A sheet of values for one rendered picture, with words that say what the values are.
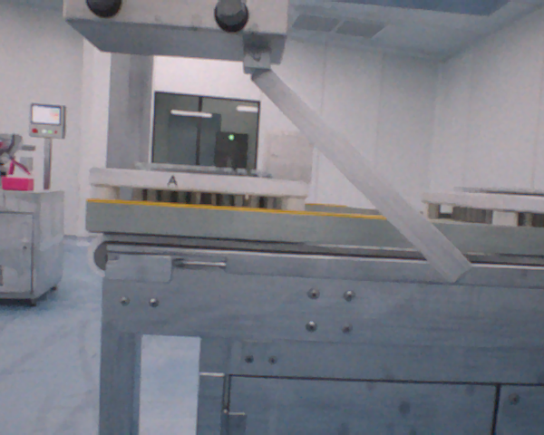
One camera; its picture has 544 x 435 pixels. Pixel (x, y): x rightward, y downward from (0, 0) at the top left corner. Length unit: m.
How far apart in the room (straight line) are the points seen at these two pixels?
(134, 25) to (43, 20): 5.88
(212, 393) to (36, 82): 5.78
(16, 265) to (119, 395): 2.39
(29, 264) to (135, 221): 2.70
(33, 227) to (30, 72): 3.39
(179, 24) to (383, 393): 0.49
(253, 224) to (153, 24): 0.22
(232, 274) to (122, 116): 0.41
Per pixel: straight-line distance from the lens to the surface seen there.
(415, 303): 0.52
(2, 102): 6.28
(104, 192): 0.51
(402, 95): 6.58
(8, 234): 3.18
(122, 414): 0.89
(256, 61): 0.48
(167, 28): 0.47
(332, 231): 0.47
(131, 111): 0.79
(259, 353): 0.54
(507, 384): 0.66
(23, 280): 3.20
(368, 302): 0.50
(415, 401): 0.62
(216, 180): 0.48
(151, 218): 0.47
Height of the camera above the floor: 0.90
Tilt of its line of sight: 4 degrees down
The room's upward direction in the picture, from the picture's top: 4 degrees clockwise
